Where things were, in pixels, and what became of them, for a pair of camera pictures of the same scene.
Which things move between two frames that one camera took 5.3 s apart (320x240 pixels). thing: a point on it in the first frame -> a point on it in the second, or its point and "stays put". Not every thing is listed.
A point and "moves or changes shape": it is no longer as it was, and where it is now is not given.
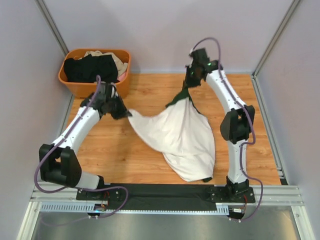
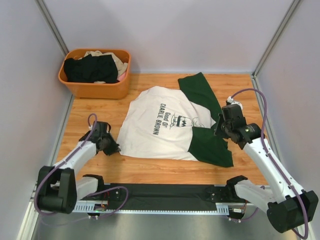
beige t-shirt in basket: (122, 66) stays put
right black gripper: (188, 82) -> (217, 132)
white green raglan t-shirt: (183, 134) moves or changes shape
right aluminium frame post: (275, 37) stays put
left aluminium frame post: (48, 18) stays put
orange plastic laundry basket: (80, 89) stays put
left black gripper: (123, 112) -> (114, 148)
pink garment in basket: (121, 78) stays put
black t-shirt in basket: (85, 69) stays put
